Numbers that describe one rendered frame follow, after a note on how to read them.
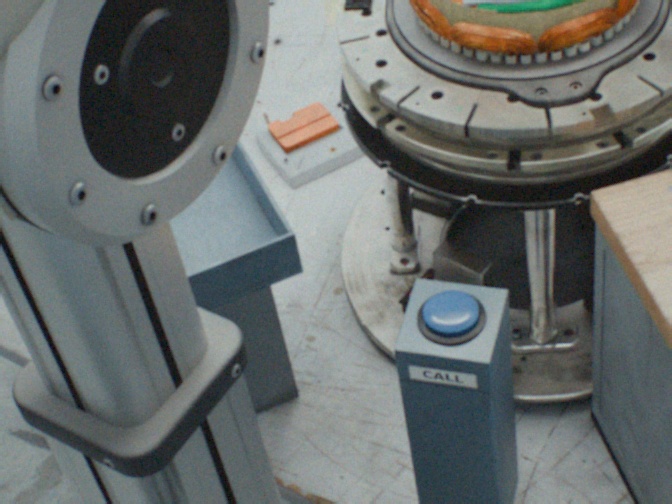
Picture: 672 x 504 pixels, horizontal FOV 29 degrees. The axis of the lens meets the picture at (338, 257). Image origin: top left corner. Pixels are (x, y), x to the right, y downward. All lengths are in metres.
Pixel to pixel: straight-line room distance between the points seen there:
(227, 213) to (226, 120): 0.48
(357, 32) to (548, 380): 0.36
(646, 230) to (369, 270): 0.42
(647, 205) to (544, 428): 0.30
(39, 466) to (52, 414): 1.50
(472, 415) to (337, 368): 0.30
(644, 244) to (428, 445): 0.23
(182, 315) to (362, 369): 0.53
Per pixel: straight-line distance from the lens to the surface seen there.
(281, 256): 0.97
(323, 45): 1.60
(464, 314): 0.92
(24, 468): 2.26
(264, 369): 1.17
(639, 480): 1.10
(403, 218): 1.25
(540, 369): 1.19
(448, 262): 1.19
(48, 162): 0.49
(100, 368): 0.69
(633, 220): 0.95
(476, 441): 0.99
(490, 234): 1.33
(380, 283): 1.27
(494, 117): 0.99
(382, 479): 1.16
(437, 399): 0.95
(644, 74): 1.02
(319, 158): 1.42
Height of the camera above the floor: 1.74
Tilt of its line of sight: 46 degrees down
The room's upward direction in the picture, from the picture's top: 11 degrees counter-clockwise
